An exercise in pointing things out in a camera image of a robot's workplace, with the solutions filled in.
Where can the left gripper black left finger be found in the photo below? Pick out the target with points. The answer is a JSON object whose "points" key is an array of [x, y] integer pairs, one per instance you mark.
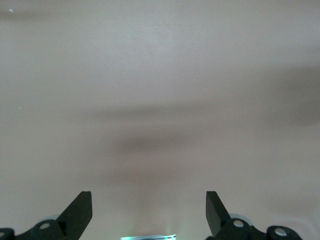
{"points": [[72, 217]]}

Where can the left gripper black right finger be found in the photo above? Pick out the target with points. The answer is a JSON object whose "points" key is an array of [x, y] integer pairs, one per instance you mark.
{"points": [[217, 217]]}

